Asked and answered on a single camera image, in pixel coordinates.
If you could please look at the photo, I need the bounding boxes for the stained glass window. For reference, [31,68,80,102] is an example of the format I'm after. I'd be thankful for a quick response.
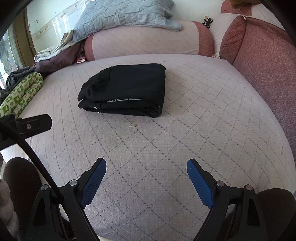
[0,25,23,89]

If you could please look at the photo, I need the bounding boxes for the black sweatpants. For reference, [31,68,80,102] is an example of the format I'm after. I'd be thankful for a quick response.
[78,63,166,118]

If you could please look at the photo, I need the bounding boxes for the left hand grey glove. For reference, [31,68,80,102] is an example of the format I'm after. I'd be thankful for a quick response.
[0,152,20,239]

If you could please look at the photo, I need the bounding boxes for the dark grey folded clothes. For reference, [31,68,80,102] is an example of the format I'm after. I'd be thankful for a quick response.
[1,66,36,103]

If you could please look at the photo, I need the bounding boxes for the cream folded blanket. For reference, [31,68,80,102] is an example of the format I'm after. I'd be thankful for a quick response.
[34,30,74,62]

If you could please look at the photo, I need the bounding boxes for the red padded headboard cushion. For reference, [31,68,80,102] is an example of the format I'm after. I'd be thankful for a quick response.
[219,0,296,163]

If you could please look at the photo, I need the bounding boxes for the grey quilted blanket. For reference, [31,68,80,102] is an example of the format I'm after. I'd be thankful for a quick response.
[72,1,182,43]

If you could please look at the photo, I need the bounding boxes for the dark purple folded blanket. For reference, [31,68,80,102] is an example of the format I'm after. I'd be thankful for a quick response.
[35,41,85,77]

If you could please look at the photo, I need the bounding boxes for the red white small box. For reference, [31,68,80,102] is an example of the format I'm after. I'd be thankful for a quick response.
[76,54,86,64]

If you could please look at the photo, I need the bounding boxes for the pink bolster pillow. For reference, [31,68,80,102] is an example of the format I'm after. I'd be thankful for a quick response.
[84,20,214,61]

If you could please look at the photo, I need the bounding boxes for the pink quilted bed cover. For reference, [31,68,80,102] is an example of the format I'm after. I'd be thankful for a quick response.
[21,54,295,240]

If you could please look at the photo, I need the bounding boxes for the green patterned rolled quilt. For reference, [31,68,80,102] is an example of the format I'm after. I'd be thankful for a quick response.
[1,72,43,118]

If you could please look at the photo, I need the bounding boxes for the small black bow ornament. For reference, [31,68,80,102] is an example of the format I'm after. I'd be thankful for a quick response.
[203,16,213,29]

